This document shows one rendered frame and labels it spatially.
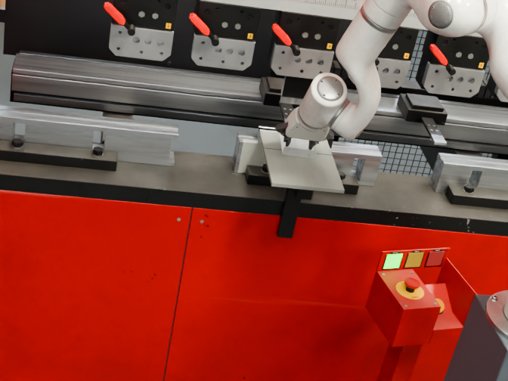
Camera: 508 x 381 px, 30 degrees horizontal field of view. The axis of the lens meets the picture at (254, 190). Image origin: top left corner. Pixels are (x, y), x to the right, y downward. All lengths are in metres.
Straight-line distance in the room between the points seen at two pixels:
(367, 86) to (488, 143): 0.92
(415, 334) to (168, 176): 0.74
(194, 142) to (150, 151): 2.03
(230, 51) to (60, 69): 0.55
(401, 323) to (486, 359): 0.39
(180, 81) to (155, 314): 0.66
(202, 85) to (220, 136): 1.89
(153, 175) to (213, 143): 2.09
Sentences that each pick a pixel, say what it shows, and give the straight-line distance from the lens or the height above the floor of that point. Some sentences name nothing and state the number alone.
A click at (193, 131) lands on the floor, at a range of 4.59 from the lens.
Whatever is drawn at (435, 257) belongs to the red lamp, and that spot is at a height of 0.82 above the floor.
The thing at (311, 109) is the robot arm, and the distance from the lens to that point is 2.16.
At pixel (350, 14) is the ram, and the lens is 2.36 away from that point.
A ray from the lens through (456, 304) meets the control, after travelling 2.49.
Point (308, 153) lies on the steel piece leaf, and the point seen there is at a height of 1.01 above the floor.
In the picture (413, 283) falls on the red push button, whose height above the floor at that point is 0.81.
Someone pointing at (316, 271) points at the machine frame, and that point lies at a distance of 2.58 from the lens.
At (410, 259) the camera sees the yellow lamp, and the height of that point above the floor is 0.81.
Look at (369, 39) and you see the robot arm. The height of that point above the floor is 1.42.
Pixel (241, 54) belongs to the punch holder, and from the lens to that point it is 2.36.
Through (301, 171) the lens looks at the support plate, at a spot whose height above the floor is 1.00.
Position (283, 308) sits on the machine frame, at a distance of 2.64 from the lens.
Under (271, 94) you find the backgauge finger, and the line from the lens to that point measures 2.65.
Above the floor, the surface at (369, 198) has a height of 0.88.
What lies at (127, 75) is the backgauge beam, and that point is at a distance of 2.70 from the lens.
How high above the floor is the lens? 2.11
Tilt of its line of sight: 30 degrees down
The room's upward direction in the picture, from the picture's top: 12 degrees clockwise
